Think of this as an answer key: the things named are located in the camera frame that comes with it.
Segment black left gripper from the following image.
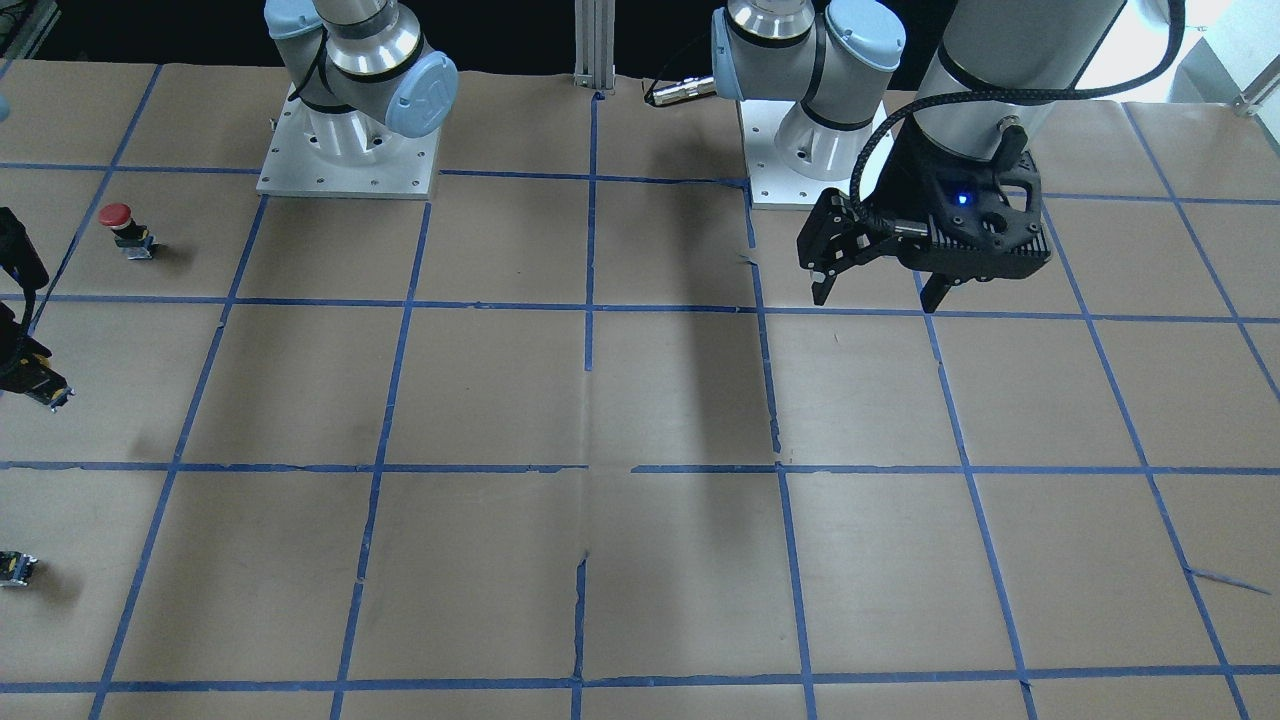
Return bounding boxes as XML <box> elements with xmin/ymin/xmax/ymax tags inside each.
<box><xmin>797</xmin><ymin>129</ymin><xmax>995</xmax><ymax>314</ymax></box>

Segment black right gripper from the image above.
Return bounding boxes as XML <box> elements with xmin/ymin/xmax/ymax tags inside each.
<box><xmin>1</xmin><ymin>305</ymin><xmax>51</xmax><ymax>393</ymax></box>

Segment yellow push button switch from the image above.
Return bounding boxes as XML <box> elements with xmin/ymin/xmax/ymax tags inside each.
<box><xmin>24</xmin><ymin>375</ymin><xmax>76</xmax><ymax>413</ymax></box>

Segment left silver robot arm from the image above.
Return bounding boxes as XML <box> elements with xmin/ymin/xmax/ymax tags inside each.
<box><xmin>710</xmin><ymin>1</ymin><xmax>1187</xmax><ymax>313</ymax></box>

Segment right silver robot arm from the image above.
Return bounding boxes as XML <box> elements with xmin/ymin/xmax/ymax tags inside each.
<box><xmin>262</xmin><ymin>1</ymin><xmax>972</xmax><ymax>199</ymax></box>

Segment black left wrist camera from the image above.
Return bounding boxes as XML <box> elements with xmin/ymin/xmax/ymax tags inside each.
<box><xmin>896</xmin><ymin>120</ymin><xmax>1052</xmax><ymax>283</ymax></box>

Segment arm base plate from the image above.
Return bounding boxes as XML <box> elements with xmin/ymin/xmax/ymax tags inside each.
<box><xmin>256</xmin><ymin>99</ymin><xmax>442</xmax><ymax>200</ymax></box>
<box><xmin>739</xmin><ymin>100</ymin><xmax>887</xmax><ymax>211</ymax></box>

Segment red push button switch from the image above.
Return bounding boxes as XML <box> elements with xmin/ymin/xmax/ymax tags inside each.
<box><xmin>97</xmin><ymin>202</ymin><xmax>155</xmax><ymax>260</ymax></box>

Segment green push button switch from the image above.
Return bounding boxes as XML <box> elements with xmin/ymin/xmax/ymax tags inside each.
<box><xmin>0</xmin><ymin>550</ymin><xmax>40</xmax><ymax>588</ymax></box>

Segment aluminium frame post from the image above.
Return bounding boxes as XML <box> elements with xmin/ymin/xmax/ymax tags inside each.
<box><xmin>573</xmin><ymin>0</ymin><xmax>616</xmax><ymax>94</ymax></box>

